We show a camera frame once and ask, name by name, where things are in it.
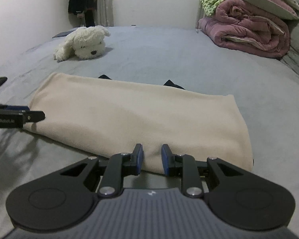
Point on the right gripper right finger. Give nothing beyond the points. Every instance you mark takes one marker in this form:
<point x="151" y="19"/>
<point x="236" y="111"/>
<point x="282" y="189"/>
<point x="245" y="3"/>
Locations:
<point x="236" y="196"/>

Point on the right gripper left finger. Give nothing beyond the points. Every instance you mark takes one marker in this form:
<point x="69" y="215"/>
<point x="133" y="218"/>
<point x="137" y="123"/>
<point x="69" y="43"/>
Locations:
<point x="64" y="198"/>

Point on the beige bear raglan shirt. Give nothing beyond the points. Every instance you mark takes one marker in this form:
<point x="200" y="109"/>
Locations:
<point x="106" y="117"/>

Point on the dark tablet on bed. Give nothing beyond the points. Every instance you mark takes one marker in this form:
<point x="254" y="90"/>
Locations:
<point x="63" y="34"/>

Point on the grey bed sheet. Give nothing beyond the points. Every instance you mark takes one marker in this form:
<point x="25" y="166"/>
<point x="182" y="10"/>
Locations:
<point x="265" y="90"/>

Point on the white plush dog toy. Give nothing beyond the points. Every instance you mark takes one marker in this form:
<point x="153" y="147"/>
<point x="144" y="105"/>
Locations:
<point x="85" y="43"/>

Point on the dark jacket on rack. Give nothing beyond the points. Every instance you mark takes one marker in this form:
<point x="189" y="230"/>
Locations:
<point x="83" y="9"/>

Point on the left grey curtain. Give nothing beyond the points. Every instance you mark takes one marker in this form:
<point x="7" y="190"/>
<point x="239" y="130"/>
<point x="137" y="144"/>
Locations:
<point x="104" y="13"/>

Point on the grey curtain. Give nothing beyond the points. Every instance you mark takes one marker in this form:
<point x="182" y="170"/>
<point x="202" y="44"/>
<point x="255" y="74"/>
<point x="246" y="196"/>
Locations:
<point x="104" y="13"/>
<point x="200" y="5"/>

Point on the pink rolled quilt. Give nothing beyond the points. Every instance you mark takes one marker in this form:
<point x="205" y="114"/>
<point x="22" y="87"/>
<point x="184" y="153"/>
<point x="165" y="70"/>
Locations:
<point x="238" y="25"/>

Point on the right grey curtain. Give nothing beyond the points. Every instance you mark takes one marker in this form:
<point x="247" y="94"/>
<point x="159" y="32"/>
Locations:
<point x="200" y="5"/>

